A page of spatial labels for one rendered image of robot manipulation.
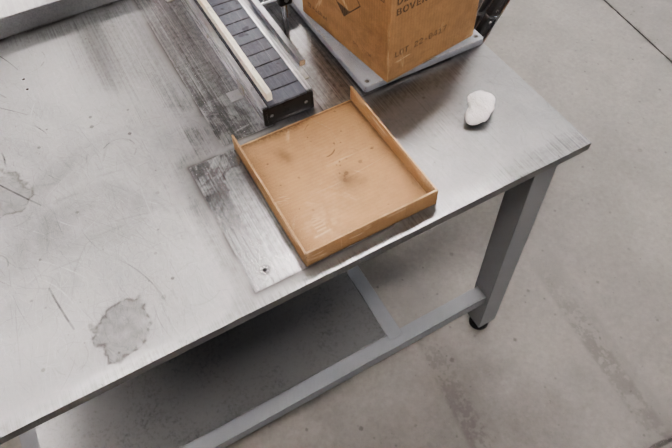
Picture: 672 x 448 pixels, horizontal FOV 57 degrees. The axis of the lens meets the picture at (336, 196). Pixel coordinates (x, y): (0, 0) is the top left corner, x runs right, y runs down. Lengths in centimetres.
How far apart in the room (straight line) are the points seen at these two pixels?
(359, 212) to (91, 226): 47
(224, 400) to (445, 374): 63
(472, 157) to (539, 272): 93
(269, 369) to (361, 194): 66
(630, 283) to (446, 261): 56
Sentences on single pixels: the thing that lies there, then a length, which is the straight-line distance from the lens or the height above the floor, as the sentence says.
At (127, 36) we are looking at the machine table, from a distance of 152.
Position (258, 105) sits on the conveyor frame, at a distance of 122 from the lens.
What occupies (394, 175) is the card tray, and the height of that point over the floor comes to 83.
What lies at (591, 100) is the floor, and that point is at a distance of 261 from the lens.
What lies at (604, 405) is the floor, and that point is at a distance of 194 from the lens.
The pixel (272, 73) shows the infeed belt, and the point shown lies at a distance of 128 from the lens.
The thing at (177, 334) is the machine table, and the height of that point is 83.
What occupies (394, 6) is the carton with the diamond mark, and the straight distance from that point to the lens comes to 117.
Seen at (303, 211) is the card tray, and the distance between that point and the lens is 110.
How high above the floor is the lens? 173
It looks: 53 degrees down
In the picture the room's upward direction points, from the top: 3 degrees counter-clockwise
